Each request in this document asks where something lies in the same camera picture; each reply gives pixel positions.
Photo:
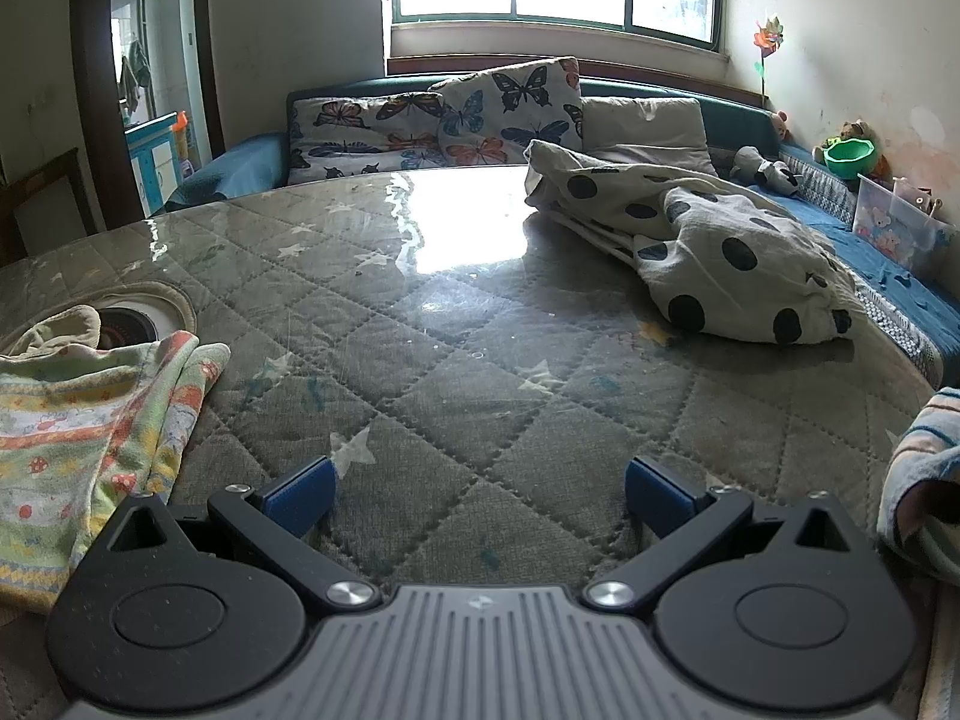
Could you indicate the green patterned baby garment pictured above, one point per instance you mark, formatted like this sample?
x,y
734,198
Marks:
x,y
84,427

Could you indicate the grey plush toy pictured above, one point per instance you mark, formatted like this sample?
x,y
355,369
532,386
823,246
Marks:
x,y
750,167

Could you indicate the blue sofa bench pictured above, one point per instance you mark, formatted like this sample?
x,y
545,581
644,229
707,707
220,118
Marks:
x,y
915,313

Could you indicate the striped cloth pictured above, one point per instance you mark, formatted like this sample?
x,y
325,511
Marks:
x,y
919,508

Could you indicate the colourful pinwheel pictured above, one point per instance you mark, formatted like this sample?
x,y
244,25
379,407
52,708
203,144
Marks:
x,y
768,40

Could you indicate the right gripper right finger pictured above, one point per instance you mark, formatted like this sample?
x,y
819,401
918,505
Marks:
x,y
776,608

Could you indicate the clear plastic storage box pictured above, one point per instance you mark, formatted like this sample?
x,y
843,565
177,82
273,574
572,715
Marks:
x,y
900,231

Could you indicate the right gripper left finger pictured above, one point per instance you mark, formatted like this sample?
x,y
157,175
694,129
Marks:
x,y
182,608

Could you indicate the square butterfly pillow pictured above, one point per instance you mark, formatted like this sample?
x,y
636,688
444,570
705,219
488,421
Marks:
x,y
491,117

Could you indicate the blue white cabinet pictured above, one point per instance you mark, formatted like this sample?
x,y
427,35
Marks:
x,y
154,158

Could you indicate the green plastic potty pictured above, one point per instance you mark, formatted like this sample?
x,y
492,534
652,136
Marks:
x,y
851,158

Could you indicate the polka dot white cloth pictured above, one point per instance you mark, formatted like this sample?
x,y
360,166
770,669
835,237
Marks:
x,y
716,258

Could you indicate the long butterfly pillow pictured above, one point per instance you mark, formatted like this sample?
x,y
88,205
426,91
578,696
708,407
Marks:
x,y
341,137

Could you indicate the grey plain pillow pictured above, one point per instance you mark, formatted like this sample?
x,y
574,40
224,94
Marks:
x,y
665,131

